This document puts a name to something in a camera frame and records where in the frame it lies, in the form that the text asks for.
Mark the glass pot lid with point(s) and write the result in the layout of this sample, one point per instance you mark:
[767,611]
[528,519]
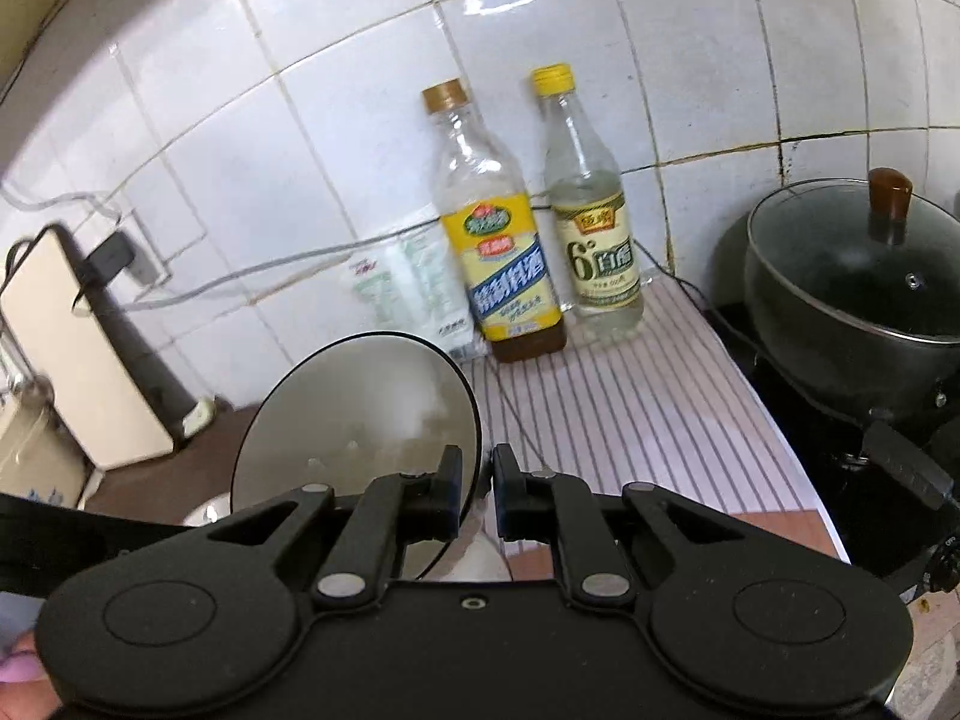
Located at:
[825,255]

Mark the person's left hand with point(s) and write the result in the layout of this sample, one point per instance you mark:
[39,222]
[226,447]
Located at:
[21,671]

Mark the white cutting board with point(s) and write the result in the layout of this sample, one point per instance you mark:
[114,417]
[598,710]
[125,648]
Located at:
[82,360]

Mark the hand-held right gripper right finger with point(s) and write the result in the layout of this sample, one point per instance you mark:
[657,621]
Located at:
[504,499]

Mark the striped patchwork table cover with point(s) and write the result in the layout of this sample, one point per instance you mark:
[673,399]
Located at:
[637,427]

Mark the black power adapter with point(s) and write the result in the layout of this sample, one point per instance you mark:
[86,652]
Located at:
[109,255]

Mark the white wall outlet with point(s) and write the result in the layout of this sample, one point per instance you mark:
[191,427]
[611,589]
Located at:
[154,266]

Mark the yellow label cooking wine bottle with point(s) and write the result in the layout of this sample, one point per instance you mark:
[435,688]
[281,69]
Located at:
[502,270]

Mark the clear vinegar bottle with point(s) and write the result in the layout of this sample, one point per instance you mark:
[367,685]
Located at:
[600,262]

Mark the clear plastic bag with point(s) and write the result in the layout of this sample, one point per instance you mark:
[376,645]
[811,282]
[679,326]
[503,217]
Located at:
[405,292]

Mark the black gas stove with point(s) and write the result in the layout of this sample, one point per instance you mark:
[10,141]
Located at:
[840,480]

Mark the dark cooking pot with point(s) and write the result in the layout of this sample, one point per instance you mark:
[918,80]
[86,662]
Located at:
[825,375]

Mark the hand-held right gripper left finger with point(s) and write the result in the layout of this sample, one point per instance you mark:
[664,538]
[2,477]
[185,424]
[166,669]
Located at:
[452,495]

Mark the white plate with dark rim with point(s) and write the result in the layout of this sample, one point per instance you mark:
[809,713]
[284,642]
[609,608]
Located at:
[206,514]

